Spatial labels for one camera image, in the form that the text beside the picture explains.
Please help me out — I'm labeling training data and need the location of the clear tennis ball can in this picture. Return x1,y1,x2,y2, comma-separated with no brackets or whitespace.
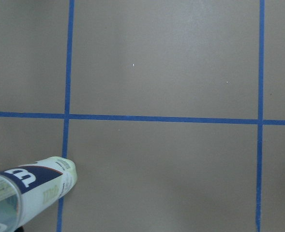
0,157,77,232

